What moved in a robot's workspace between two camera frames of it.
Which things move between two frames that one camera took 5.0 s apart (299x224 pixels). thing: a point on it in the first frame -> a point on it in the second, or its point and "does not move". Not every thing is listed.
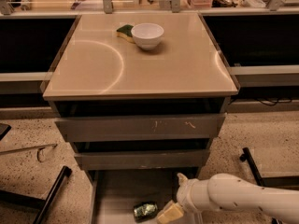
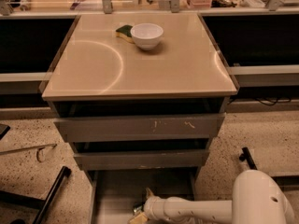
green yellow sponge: x=125 y=33 does not move
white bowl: x=147 y=35 does not move
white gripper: x=184 y=194 -> x=151 y=207
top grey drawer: x=175 y=127 does not move
